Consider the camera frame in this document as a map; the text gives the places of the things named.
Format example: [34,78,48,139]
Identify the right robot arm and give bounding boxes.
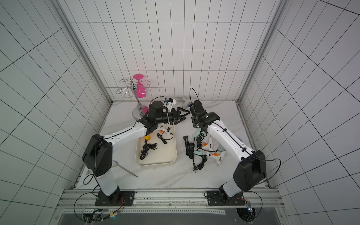
[189,100,266,197]

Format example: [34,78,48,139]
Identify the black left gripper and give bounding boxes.
[157,106,191,125]

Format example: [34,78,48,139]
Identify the cream plastic storage tray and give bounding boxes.
[135,124,177,167]

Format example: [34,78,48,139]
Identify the white glue gun orange trigger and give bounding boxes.
[206,151,226,166]

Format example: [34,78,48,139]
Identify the chrome cup holder stand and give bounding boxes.
[115,74,151,120]

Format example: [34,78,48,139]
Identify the orange gun black cable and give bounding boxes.
[140,140,158,161]

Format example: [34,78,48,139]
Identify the white glue gun blue trigger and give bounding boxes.
[182,96,193,109]

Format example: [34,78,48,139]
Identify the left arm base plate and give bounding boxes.
[95,190,135,207]

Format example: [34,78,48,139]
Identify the mint green glue gun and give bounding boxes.
[192,128,202,140]

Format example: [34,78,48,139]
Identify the metal tongs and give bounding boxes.
[112,160,138,178]

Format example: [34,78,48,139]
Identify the aluminium mounting rail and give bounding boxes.
[56,188,285,217]

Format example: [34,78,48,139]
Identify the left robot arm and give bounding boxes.
[82,101,190,197]

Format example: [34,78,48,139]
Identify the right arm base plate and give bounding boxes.
[204,190,246,206]

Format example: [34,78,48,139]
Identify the black power cable bundle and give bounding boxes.
[182,135,209,173]

